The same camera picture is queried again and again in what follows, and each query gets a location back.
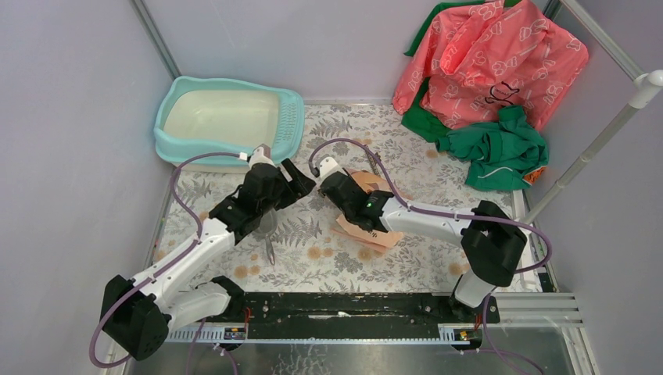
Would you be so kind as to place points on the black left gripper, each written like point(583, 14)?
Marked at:
point(302, 184)

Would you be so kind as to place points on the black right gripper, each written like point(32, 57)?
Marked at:
point(354, 181)

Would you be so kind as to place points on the silver metal scoop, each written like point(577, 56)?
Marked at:
point(265, 230)

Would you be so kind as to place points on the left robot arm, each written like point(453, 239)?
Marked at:
point(138, 313)

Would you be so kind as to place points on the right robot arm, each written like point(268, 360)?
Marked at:
point(491, 243)

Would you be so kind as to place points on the teal litter box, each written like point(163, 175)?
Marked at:
point(216, 119)

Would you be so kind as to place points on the floral patterned table mat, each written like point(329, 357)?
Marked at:
point(312, 254)

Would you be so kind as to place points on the pink printed garment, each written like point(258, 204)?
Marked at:
point(473, 60)

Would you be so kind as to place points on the white pipe rack stand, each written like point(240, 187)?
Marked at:
point(613, 201)

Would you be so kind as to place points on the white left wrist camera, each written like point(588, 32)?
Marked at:
point(260, 155)

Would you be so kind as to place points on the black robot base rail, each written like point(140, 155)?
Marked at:
point(350, 316)

